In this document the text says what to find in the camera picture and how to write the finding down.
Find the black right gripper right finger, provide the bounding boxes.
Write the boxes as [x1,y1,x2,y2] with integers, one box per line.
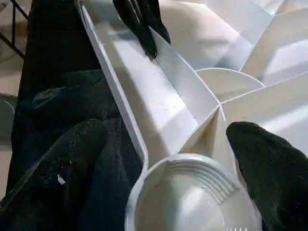
[226,121,308,231]

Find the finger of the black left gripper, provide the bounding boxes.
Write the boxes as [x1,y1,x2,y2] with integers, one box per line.
[113,0,158,58]
[134,0,171,46]

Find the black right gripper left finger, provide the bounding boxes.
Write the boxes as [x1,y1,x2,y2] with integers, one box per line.
[0,118,146,231]

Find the white plastic table top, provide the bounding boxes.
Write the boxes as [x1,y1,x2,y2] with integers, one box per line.
[74,0,308,231]

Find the black plastic mat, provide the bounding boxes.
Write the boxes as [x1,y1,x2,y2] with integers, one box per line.
[0,0,147,231]

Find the black folding table frame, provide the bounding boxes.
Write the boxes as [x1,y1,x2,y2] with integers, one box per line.
[0,0,28,58]

